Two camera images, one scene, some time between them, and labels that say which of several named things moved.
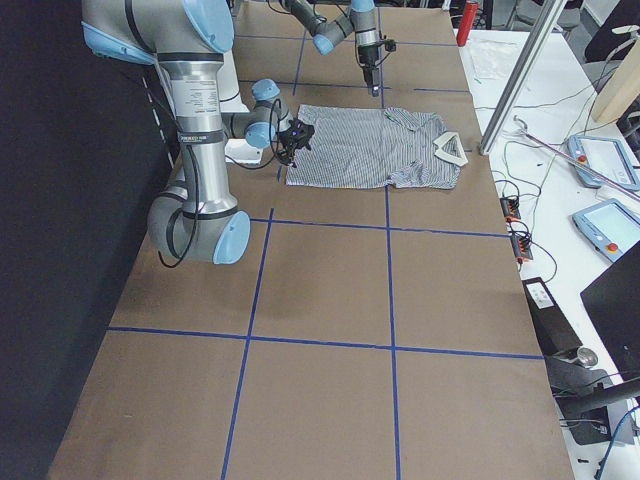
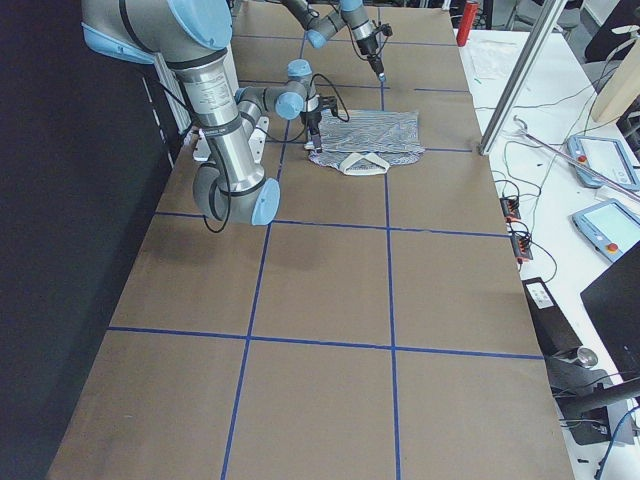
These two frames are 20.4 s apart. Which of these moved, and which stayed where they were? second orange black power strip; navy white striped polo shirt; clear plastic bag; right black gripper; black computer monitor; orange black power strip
Moved: navy white striped polo shirt; right black gripper
Stayed: black computer monitor; orange black power strip; second orange black power strip; clear plastic bag
